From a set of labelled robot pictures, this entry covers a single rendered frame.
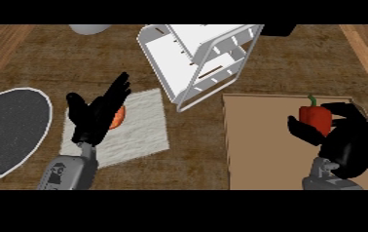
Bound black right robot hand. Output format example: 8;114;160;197
286;101;368;180

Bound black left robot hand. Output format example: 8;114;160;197
65;71;133;147

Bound red bell pepper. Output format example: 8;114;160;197
298;95;335;137

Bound brown tray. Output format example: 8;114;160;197
221;93;368;191

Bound white tiered basket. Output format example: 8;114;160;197
136;24;267;113

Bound orange round fruit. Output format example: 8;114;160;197
108;104;127;131

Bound white cloth placemat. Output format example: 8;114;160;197
59;88;171;170

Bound dark grey round plate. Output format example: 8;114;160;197
0;87;54;179

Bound pale grey bowl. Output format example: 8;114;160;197
68;24;115;36

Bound black appliance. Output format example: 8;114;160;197
261;24;298;37

